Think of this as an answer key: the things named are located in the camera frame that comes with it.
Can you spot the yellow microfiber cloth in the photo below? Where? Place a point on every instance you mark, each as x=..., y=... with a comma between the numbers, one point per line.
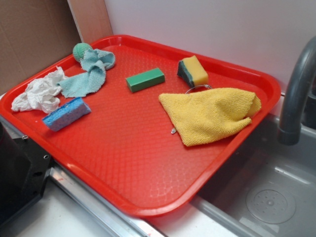
x=211, y=115

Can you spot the teal knitted cloth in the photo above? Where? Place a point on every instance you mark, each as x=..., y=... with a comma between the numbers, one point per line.
x=95, y=63

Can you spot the white crumpled paper towel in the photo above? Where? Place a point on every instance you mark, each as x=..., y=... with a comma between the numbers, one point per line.
x=41, y=94

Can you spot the red plastic tray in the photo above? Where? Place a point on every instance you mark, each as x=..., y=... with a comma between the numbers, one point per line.
x=124, y=149

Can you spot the green ball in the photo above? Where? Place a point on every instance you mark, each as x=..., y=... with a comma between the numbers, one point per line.
x=79, y=50

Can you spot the grey plastic sink basin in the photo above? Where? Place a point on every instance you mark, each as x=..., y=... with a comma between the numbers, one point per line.
x=265, y=189

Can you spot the brown cardboard panel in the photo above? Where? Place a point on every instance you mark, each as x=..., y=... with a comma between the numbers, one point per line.
x=35, y=34

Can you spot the grey sink faucet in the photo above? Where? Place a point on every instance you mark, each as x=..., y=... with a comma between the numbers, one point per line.
x=299, y=105

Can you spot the green rectangular block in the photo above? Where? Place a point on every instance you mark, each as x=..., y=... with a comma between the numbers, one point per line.
x=145, y=80

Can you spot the yellow green sponge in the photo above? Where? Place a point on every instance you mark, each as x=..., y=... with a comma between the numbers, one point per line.
x=192, y=72

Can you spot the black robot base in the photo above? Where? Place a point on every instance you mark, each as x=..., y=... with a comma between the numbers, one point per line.
x=24, y=168

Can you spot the blue sponge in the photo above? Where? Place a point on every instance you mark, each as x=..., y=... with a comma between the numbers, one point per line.
x=66, y=114

